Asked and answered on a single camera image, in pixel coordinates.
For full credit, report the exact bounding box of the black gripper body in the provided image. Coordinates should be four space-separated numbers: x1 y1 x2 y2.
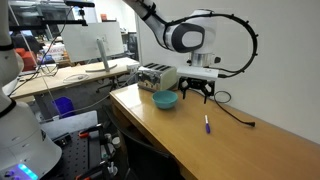
178 76 216 94

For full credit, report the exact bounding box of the purple and white pen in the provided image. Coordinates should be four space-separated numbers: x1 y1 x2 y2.
203 114 212 135

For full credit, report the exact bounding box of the teal bowl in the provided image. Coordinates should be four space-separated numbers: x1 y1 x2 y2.
151 89 179 111

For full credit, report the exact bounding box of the silver toaster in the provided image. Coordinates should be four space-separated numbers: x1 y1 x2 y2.
136 62 179 94

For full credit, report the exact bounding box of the small white bottle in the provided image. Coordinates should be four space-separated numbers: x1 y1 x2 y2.
111 136 123 150

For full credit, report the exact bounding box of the white monitor with stand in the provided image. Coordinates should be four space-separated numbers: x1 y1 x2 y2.
60 21 125 74

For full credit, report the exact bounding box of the grey flat panel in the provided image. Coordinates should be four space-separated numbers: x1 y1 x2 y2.
39 110 100 141

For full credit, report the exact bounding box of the blue bin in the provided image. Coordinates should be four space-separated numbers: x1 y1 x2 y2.
51 96 76 119

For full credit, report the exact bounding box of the black perforated breadboard plate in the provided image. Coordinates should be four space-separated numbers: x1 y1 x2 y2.
39 131 105 180

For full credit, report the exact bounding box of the light wooden desk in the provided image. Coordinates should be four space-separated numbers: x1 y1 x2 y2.
9 56 141 101

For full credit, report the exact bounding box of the red chair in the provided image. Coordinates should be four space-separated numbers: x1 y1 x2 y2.
14 47 37 72

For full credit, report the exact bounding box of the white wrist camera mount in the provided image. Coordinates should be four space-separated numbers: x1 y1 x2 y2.
176 65 220 82

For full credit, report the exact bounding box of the black power cable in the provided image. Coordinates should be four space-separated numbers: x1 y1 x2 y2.
191 87 257 128

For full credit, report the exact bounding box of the orange handled black clamp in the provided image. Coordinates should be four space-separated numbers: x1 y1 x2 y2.
77 123 105 140
74 160 112 180

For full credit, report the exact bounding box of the white coiled cable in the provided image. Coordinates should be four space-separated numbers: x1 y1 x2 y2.
62 73 91 85

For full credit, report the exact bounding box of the black horizontal rail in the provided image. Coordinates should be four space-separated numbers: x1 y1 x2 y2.
8 18 89 32

